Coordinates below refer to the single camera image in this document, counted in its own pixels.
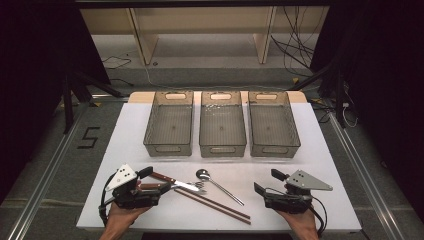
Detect bundle of black cables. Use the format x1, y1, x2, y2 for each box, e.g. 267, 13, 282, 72
269, 6, 317, 78

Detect beige wooden desk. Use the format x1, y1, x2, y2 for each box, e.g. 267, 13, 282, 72
79, 6, 331, 66

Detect black metal stand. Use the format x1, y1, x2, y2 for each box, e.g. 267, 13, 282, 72
60, 70, 125, 135
289, 59, 349, 129

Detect brown chopstick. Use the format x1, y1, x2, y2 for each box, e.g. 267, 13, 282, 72
179, 188, 252, 220
173, 189, 252, 226

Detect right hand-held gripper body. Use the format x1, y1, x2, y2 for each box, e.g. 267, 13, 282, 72
264, 169, 334, 214

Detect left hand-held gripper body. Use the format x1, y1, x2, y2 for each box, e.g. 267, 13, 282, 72
105, 163, 161, 210

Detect black curtain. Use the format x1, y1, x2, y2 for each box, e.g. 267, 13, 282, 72
311, 0, 424, 214
0, 0, 112, 204

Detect person's left hand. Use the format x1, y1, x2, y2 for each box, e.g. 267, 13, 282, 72
104, 203, 152, 231

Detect person's right hand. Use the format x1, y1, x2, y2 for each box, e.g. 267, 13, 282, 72
276, 210, 319, 234

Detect thin black floor cable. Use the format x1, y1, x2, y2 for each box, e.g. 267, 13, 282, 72
101, 54, 133, 71

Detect wooden-handled fork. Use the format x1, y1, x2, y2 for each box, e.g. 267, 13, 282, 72
139, 180, 208, 195
150, 171, 202, 193

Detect aluminium floor rail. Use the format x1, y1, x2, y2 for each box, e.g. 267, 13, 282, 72
5, 94, 130, 240
328, 111, 407, 240

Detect steel spoon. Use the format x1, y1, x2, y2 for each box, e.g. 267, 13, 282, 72
195, 168, 246, 207

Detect smoky clear plastic bin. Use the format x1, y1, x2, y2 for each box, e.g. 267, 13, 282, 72
247, 90, 302, 159
198, 90, 248, 159
143, 90, 195, 158

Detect white table mat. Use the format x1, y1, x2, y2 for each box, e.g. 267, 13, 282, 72
76, 101, 363, 233

